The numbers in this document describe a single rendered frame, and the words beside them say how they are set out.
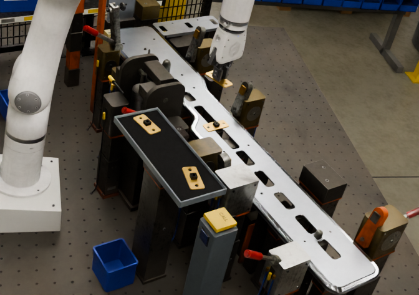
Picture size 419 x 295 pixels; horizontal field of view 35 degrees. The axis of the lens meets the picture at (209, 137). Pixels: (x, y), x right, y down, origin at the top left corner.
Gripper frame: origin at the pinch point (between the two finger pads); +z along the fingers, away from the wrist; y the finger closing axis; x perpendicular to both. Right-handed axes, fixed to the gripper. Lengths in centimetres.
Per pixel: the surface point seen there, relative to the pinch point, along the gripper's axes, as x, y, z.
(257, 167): -19.2, 4.9, 24.6
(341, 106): 61, 210, 122
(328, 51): 111, 262, 122
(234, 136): -4.2, 9.9, 24.8
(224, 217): -38, -34, 9
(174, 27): 59, 40, 25
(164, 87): 8.6, -12.9, 6.6
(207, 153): -12.3, -12.2, 17.1
